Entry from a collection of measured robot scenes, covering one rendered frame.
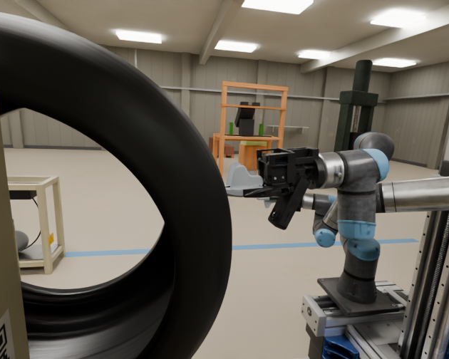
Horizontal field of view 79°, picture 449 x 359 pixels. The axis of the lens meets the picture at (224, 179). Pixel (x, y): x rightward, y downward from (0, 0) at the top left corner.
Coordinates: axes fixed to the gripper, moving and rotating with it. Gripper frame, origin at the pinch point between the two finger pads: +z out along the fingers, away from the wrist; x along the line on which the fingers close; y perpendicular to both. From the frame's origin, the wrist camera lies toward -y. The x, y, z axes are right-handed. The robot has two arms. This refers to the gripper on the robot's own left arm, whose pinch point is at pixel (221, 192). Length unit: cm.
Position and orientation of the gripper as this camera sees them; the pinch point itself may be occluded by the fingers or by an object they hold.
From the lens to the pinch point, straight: 53.3
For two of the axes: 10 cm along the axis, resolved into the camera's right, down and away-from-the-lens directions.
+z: -9.7, 1.1, -2.1
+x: 2.3, 2.4, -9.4
